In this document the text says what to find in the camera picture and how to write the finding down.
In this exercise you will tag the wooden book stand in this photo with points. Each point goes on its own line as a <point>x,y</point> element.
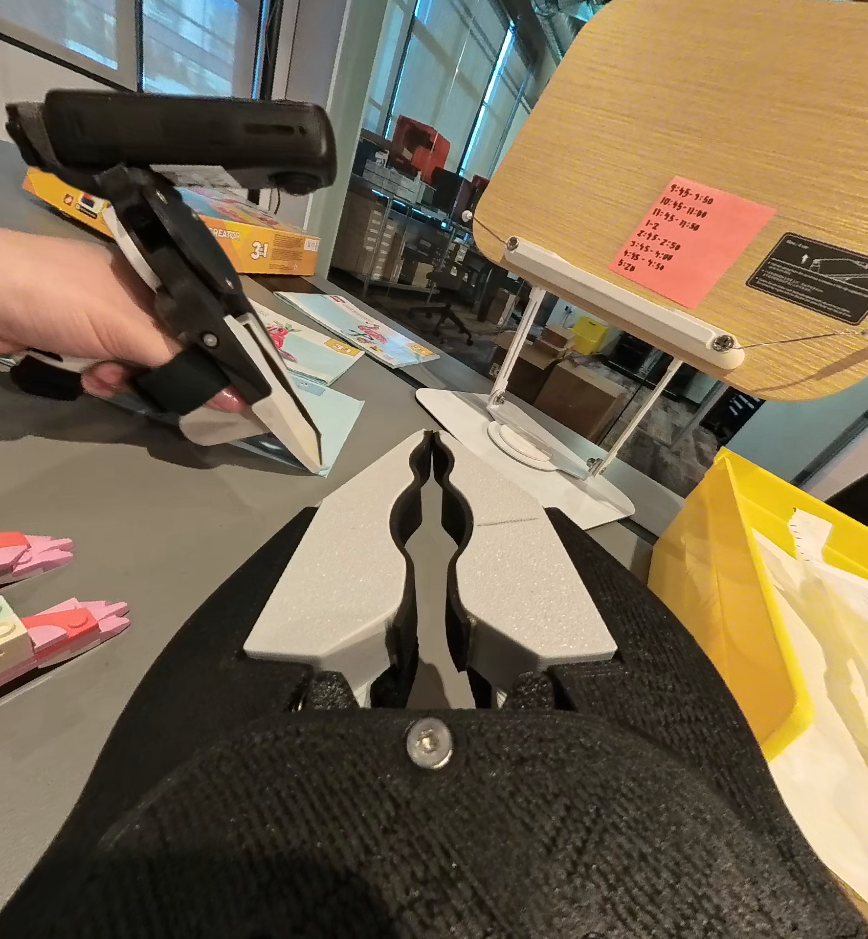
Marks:
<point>661,110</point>

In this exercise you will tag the instruction booklet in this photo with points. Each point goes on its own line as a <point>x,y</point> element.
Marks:
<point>309,352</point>
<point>375,334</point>
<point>331,418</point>

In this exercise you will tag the pile of white paper bags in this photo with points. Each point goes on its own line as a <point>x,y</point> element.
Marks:
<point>844,697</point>

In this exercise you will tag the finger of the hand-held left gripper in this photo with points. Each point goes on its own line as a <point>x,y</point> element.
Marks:
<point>221,427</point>
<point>298,433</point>

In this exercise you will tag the pink toy brick model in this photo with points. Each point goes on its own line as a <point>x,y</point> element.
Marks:
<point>8,631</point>

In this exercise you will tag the black label sticker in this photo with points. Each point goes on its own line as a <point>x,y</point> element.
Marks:
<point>822,279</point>

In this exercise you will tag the black office chair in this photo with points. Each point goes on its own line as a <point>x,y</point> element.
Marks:
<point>445,293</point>

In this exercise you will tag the brown cardboard box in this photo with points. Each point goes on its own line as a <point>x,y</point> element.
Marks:
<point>514,367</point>
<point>573,400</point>

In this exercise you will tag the drawer shelf unit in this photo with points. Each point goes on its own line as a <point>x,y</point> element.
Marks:
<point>364,235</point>

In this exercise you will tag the person's left hand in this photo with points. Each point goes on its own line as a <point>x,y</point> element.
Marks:
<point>52,301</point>

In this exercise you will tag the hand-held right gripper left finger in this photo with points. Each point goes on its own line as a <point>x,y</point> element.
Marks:
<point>331,579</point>

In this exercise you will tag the closed instruction booklet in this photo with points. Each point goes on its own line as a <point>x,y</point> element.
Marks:
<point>309,352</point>
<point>375,334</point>

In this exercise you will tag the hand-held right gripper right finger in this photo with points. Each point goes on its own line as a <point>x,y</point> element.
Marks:
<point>536,587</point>

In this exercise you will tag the pink sticky note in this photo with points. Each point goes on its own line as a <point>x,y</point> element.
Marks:
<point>690,242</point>

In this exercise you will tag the small yellow bin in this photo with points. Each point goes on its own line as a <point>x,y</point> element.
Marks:
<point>590,336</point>

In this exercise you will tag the yellow plastic bin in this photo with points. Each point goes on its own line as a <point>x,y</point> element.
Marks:
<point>705,587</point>

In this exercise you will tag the black tripod pole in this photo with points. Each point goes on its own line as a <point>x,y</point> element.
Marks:
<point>269,73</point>

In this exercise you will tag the yellow toy box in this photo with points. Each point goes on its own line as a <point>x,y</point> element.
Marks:
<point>280,253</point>

